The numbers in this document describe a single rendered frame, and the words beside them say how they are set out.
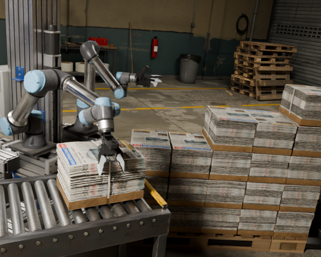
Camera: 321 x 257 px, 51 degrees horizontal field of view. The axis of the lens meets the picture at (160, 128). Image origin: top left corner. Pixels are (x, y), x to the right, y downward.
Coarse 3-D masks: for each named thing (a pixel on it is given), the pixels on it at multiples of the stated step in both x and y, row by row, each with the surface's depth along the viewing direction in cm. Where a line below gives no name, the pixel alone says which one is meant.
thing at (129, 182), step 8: (120, 144) 178; (128, 144) 179; (128, 152) 168; (136, 152) 169; (128, 160) 161; (136, 160) 163; (144, 160) 165; (120, 168) 160; (128, 168) 162; (136, 168) 164; (144, 168) 167; (120, 176) 162; (128, 176) 164; (136, 176) 166; (144, 176) 168; (120, 184) 163; (128, 184) 166; (136, 184) 168; (120, 192) 165; (128, 192) 167
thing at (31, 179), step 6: (48, 174) 188; (54, 174) 189; (0, 180) 177; (6, 180) 177; (12, 180) 178; (18, 180) 179; (24, 180) 179; (30, 180) 180; (36, 180) 181; (42, 180) 182; (6, 186) 175; (18, 186) 178; (6, 192) 176; (48, 192) 186; (6, 198) 177; (36, 198) 184
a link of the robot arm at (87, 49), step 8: (80, 48) 247; (88, 48) 243; (88, 56) 242; (96, 56) 244; (96, 64) 245; (104, 72) 247; (104, 80) 249; (112, 80) 249; (112, 88) 250; (120, 88) 251; (120, 96) 250
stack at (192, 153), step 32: (160, 160) 238; (192, 160) 241; (224, 160) 242; (256, 160) 244; (288, 160) 245; (160, 192) 247; (192, 192) 248; (224, 192) 249; (256, 192) 252; (192, 224) 257; (224, 224) 259; (256, 224) 261
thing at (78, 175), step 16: (64, 144) 171; (80, 144) 173; (64, 160) 156; (80, 160) 154; (96, 160) 156; (64, 176) 162; (80, 176) 152; (96, 176) 156; (64, 192) 162; (80, 192) 155; (96, 192) 159
